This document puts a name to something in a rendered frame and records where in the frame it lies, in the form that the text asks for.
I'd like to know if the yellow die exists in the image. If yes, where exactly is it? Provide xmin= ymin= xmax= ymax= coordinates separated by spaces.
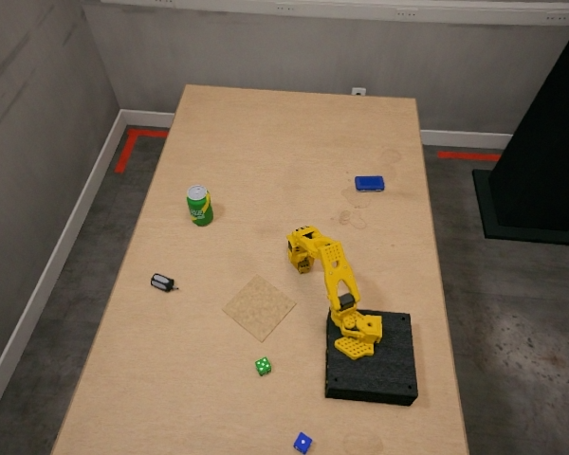
xmin=298 ymin=259 xmax=310 ymax=274

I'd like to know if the blue rectangular case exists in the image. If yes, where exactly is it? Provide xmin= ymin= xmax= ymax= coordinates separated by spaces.
xmin=355 ymin=175 xmax=385 ymax=192

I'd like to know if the green die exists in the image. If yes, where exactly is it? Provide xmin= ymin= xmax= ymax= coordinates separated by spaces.
xmin=255 ymin=356 xmax=271 ymax=376

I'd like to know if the green soda can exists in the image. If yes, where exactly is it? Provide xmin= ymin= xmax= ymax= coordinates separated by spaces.
xmin=186 ymin=185 xmax=213 ymax=226

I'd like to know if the blue die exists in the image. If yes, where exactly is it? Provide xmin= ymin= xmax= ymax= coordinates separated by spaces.
xmin=294 ymin=432 xmax=312 ymax=455

